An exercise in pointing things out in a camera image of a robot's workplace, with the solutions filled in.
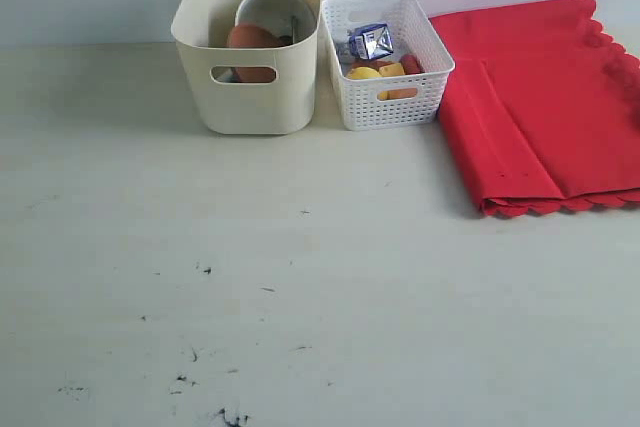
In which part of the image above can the red toy sausage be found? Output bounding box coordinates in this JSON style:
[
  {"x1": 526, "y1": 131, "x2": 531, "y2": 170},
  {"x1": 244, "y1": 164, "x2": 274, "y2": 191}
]
[{"x1": 400, "y1": 54, "x2": 424, "y2": 75}]

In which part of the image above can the yellow lemon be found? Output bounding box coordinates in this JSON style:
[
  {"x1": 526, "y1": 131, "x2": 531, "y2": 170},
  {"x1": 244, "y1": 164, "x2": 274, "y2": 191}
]
[{"x1": 346, "y1": 66, "x2": 382, "y2": 80}]

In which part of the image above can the blue white milk carton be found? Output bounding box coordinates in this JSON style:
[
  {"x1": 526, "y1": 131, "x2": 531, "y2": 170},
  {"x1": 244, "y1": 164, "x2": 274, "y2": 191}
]
[{"x1": 334, "y1": 23, "x2": 394, "y2": 62}]

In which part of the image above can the white ceramic bowl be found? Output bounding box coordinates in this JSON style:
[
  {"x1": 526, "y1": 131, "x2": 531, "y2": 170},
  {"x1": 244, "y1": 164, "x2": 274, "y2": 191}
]
[{"x1": 235, "y1": 0, "x2": 317, "y2": 42}]

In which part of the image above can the brown wooden plate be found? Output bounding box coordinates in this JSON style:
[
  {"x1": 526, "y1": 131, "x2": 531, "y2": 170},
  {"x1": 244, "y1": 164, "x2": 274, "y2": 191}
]
[{"x1": 226, "y1": 23, "x2": 284, "y2": 84}]

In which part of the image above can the white perforated plastic basket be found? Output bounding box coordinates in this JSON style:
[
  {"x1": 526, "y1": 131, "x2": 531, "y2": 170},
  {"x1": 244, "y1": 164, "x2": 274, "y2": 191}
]
[{"x1": 321, "y1": 0, "x2": 455, "y2": 131}]

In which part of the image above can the stainless steel cup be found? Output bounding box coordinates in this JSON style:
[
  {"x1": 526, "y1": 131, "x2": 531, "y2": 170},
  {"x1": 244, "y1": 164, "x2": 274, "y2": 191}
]
[{"x1": 214, "y1": 68, "x2": 238, "y2": 83}]

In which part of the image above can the yellow cheese wedge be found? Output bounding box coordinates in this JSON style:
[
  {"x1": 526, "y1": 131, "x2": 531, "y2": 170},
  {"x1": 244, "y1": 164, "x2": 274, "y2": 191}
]
[{"x1": 378, "y1": 62, "x2": 417, "y2": 100}]

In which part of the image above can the cream plastic storage bin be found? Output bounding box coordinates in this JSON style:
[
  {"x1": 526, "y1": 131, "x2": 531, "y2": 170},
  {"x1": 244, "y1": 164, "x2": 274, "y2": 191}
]
[{"x1": 171, "y1": 0, "x2": 321, "y2": 135}]

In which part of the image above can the red table cloth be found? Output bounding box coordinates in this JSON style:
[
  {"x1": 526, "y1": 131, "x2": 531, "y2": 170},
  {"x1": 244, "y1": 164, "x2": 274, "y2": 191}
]
[{"x1": 432, "y1": 0, "x2": 639, "y2": 217}]

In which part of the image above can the fried chicken nugget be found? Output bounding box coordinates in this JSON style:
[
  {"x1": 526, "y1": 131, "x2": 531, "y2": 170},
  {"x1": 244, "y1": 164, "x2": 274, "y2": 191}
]
[{"x1": 351, "y1": 59, "x2": 393, "y2": 71}]

